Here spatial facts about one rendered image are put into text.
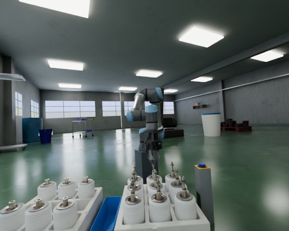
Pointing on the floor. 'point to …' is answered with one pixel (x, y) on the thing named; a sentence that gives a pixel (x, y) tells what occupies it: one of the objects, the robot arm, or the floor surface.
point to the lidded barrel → (211, 124)
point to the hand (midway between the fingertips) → (152, 161)
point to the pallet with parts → (231, 126)
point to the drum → (31, 129)
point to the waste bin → (45, 135)
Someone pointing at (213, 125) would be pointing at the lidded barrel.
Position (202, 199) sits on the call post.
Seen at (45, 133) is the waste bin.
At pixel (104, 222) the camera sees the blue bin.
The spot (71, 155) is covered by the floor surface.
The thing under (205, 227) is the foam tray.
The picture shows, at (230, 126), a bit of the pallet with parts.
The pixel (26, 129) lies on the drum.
